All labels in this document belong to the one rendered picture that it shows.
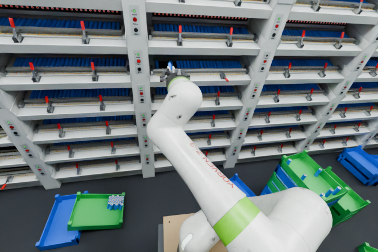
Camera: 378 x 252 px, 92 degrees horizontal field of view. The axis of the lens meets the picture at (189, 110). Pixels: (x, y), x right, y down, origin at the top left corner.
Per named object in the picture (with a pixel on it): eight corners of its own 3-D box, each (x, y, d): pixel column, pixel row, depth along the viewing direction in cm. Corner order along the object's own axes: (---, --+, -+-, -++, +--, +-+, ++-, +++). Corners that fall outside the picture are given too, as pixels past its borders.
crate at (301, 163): (342, 197, 105) (350, 189, 100) (316, 207, 98) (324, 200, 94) (301, 156, 127) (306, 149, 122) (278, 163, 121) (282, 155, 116)
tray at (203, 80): (248, 85, 115) (255, 73, 107) (149, 87, 103) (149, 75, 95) (239, 62, 125) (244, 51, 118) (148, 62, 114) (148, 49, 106)
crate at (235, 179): (263, 209, 136) (266, 203, 131) (245, 225, 126) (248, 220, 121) (234, 178, 155) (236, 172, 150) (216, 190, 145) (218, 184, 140)
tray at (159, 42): (257, 55, 103) (269, 33, 92) (148, 54, 92) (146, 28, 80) (246, 34, 114) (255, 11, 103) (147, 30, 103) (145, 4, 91)
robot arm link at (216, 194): (251, 190, 49) (237, 202, 40) (224, 217, 52) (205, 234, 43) (174, 107, 67) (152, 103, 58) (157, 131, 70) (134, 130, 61)
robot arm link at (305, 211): (233, 215, 89) (352, 221, 46) (208, 239, 81) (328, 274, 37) (218, 190, 92) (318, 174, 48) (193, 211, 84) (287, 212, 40)
